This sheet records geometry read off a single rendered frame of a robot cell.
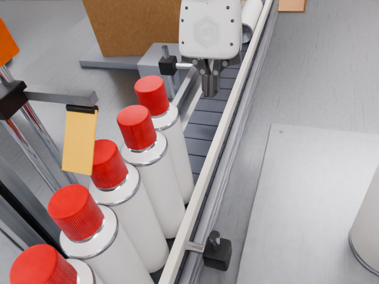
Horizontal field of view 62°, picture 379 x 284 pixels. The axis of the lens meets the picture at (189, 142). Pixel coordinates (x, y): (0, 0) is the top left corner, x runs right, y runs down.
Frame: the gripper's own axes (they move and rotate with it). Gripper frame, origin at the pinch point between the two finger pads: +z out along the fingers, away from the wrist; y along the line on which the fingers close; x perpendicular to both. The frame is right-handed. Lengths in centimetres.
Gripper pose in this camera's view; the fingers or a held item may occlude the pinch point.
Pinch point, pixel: (210, 84)
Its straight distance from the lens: 57.9
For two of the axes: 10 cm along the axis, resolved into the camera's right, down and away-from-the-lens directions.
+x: 3.4, -4.2, 8.4
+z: 0.2, 9.0, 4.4
